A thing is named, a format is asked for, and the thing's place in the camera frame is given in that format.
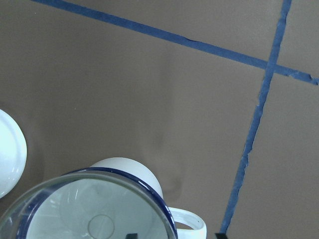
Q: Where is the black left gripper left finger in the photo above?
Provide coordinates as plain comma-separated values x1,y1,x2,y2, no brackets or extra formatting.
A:
126,233,137,239

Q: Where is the white enamel mug blue rim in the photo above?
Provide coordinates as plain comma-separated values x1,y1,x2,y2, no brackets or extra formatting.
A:
17,157,207,239

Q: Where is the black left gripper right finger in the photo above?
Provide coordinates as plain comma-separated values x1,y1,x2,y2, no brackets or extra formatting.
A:
215,233,226,239

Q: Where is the long blue tape strip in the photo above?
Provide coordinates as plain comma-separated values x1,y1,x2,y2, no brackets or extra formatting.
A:
219,0,292,236

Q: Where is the white ceramic lid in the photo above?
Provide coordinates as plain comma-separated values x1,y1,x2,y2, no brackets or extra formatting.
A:
0,110,27,198

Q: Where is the crossing blue tape strip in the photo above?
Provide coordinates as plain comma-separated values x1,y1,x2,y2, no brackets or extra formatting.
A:
29,0,319,86

